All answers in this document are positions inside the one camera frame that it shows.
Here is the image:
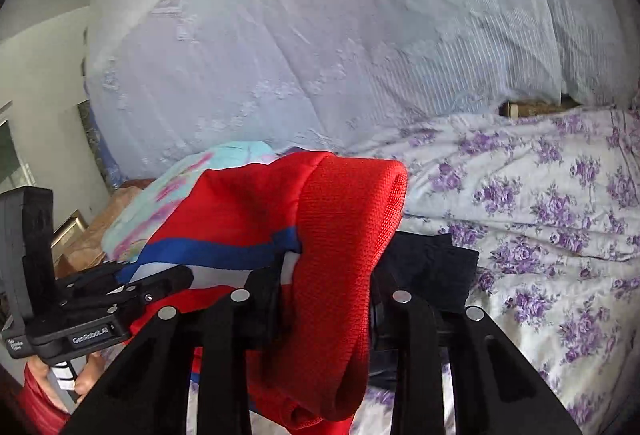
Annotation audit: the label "lavender lace headboard cover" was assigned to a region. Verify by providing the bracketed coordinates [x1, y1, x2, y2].
[85, 0, 639, 178]

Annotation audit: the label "red track pants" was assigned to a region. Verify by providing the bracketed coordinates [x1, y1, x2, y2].
[19, 150, 410, 435]

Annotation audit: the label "purple floral bedsheet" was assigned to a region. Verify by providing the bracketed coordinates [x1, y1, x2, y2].
[349, 109, 639, 434]

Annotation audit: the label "left hand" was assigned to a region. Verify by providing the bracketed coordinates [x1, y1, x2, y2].
[26, 351, 105, 413]

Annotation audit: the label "black folded shorts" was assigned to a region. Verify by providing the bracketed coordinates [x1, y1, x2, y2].
[371, 231, 480, 314]

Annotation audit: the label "colourful floral folded blanket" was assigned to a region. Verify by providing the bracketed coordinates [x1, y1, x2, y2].
[101, 141, 277, 262]

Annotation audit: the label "blue patterned wall cloth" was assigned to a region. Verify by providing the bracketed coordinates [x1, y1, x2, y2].
[77, 100, 125, 193]

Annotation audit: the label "orange brown pillow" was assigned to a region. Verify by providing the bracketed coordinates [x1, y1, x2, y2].
[54, 179, 153, 279]

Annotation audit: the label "gold picture frame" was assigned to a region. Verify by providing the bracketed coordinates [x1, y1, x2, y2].
[51, 210, 88, 262]

